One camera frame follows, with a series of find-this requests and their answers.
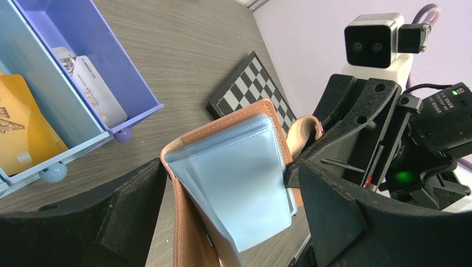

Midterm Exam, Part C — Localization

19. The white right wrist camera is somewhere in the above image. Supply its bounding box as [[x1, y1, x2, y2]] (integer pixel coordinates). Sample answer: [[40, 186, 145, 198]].
[[342, 12, 437, 89]]

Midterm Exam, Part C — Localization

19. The black white chessboard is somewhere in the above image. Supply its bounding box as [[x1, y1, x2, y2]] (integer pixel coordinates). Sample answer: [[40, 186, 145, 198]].
[[207, 51, 296, 133]]

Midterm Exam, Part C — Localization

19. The white silver credit card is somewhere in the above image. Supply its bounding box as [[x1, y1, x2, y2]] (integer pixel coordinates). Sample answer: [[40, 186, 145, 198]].
[[52, 47, 127, 128]]

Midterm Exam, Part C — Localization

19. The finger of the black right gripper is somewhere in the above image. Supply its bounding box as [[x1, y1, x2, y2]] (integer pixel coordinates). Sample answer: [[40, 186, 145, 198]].
[[284, 77, 402, 188]]

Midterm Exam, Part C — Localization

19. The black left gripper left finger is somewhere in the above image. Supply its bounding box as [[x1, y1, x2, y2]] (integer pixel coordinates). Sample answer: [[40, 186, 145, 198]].
[[1, 159, 167, 266]]

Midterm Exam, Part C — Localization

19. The yellow VIP card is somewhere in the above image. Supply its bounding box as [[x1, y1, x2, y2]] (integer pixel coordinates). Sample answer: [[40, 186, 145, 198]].
[[1, 74, 68, 176]]

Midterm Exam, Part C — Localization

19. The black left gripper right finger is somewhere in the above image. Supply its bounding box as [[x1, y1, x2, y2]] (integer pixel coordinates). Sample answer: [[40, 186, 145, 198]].
[[298, 160, 471, 266]]

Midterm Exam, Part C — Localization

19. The blue purple drawer organizer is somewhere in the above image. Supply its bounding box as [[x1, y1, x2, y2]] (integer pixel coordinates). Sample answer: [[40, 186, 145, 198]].
[[1, 1, 163, 196]]

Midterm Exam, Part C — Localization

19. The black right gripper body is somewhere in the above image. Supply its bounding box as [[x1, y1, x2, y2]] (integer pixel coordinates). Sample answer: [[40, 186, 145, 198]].
[[312, 73, 472, 211]]

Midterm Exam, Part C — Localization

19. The orange leather card holder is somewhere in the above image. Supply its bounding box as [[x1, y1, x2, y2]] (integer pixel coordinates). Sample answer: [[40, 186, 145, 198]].
[[160, 99, 323, 266]]

